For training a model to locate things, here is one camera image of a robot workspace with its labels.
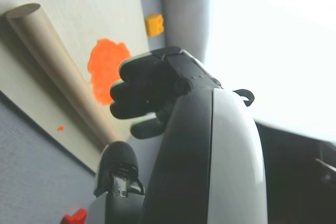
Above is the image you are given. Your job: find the wooden rolling pin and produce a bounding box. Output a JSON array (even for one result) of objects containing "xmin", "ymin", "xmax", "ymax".
[{"xmin": 4, "ymin": 3, "xmax": 123, "ymax": 151}]

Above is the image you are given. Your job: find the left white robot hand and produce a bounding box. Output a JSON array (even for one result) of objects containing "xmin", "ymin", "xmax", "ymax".
[{"xmin": 88, "ymin": 46, "xmax": 268, "ymax": 224}]

